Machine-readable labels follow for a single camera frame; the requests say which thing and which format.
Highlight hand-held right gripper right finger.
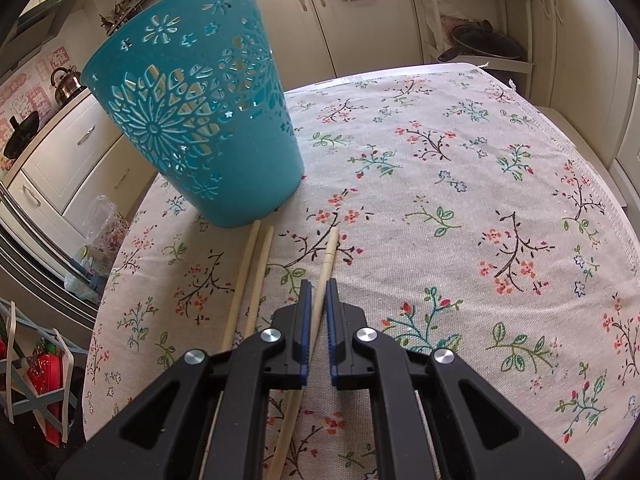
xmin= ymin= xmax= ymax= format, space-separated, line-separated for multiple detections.
xmin=325 ymin=278 xmax=586 ymax=480

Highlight black lidded pan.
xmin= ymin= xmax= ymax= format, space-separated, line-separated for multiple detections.
xmin=437 ymin=20 xmax=526 ymax=63

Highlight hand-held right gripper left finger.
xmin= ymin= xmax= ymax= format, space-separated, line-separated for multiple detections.
xmin=55 ymin=279 xmax=313 ymax=480

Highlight black wok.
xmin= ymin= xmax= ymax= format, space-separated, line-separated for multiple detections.
xmin=2 ymin=110 xmax=41 ymax=161

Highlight floral tablecloth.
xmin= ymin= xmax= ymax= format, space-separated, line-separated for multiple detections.
xmin=81 ymin=62 xmax=633 ymax=480

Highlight white drawer cabinet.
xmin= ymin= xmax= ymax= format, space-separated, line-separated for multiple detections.
xmin=530 ymin=0 xmax=640 ymax=206

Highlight range hood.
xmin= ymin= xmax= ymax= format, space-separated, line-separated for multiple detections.
xmin=0 ymin=0 xmax=86 ymax=61

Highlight steel kettle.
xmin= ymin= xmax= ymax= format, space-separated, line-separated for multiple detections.
xmin=50 ymin=66 xmax=86 ymax=106

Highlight pink wall stickers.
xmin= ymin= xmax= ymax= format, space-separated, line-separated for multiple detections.
xmin=0 ymin=42 xmax=71 ymax=171

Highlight blue perforated plastic basket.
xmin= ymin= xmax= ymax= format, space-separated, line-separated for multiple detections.
xmin=81 ymin=0 xmax=306 ymax=229

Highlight trash bin with plastic bag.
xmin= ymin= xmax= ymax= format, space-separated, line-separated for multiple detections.
xmin=62 ymin=195 xmax=131 ymax=306

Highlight pale wooden chopstick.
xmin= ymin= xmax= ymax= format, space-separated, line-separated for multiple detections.
xmin=270 ymin=226 xmax=341 ymax=480
xmin=220 ymin=219 xmax=262 ymax=353

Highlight white folding shelf rack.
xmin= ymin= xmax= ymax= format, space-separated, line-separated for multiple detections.
xmin=0 ymin=297 xmax=81 ymax=443

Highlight silver door frame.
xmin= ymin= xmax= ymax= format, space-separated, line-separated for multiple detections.
xmin=0 ymin=180 xmax=101 ymax=333

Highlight wall utensil rack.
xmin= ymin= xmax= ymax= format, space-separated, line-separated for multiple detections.
xmin=97 ymin=0 xmax=156 ymax=36

